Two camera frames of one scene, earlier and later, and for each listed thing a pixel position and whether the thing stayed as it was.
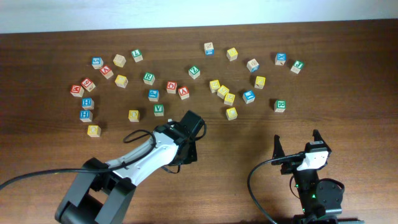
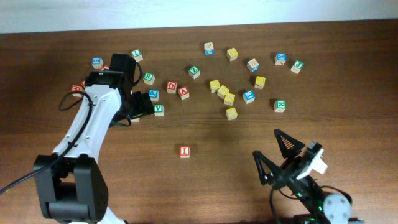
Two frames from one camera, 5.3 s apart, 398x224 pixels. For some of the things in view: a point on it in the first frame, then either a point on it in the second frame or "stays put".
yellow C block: x=231 y=113 stays put
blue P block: x=153 y=95 stays put
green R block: x=280 y=106 stays put
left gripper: x=193 y=155 to x=144 y=106
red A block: x=183 y=93 stays put
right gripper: x=289 y=167 to x=288 y=172
